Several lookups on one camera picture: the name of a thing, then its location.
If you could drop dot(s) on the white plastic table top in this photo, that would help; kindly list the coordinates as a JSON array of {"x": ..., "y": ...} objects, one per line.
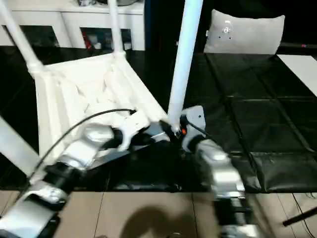
[{"x": 74, "y": 81}]

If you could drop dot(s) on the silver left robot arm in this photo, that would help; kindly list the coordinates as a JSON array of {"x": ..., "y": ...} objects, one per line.
[{"x": 81, "y": 148}]

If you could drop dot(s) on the black mat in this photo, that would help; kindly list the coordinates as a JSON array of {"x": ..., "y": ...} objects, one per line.
[{"x": 247, "y": 111}]

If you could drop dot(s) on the small white jar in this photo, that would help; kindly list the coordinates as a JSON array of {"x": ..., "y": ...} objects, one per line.
[
  {"x": 126, "y": 45},
  {"x": 97, "y": 45}
]

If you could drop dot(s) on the black cabinet blue edge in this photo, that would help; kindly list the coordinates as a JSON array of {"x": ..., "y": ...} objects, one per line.
[{"x": 161, "y": 24}]

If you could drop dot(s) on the grey pillow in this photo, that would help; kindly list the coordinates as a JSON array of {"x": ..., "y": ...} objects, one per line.
[{"x": 242, "y": 34}]

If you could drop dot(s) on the red bottle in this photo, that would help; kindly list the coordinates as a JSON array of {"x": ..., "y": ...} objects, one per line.
[{"x": 86, "y": 41}]

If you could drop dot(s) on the white flat board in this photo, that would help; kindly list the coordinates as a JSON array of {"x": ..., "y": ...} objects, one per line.
[{"x": 302, "y": 72}]

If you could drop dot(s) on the white cabinet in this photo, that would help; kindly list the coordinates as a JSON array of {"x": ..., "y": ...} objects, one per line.
[{"x": 69, "y": 22}]

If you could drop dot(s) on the black bar pink mark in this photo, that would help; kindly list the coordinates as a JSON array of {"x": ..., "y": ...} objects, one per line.
[{"x": 297, "y": 45}]

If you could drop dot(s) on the black crumpled bag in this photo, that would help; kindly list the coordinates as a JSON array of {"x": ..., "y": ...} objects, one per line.
[{"x": 85, "y": 2}]

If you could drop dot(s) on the black thin rod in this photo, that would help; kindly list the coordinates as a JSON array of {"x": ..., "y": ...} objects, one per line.
[{"x": 299, "y": 217}]

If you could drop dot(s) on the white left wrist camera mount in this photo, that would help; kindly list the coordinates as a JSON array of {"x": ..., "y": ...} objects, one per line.
[{"x": 131, "y": 124}]

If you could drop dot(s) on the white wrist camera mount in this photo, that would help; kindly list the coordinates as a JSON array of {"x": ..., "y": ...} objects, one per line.
[
  {"x": 196, "y": 116},
  {"x": 131, "y": 124}
]

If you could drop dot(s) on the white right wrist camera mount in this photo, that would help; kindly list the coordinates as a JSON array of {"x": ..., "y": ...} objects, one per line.
[{"x": 196, "y": 116}]

